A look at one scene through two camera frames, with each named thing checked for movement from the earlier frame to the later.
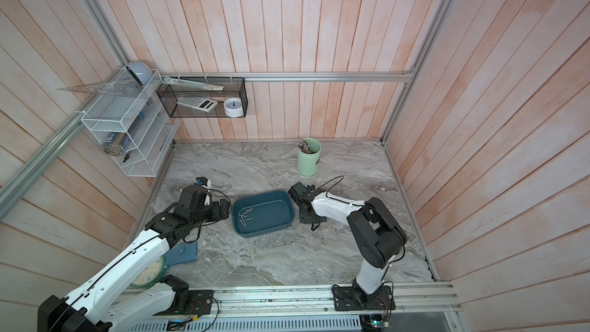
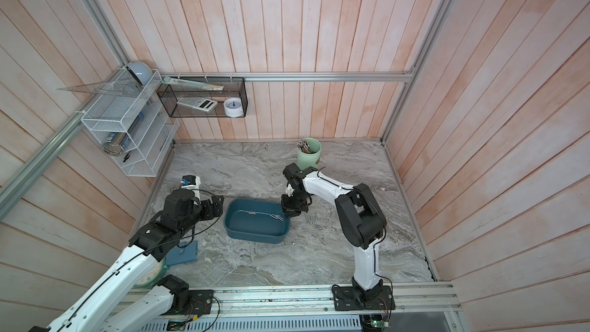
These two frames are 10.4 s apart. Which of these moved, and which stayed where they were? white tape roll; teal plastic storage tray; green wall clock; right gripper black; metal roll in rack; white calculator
Moved: right gripper black; teal plastic storage tray
Stayed: green wall clock; white tape roll; metal roll in rack; white calculator
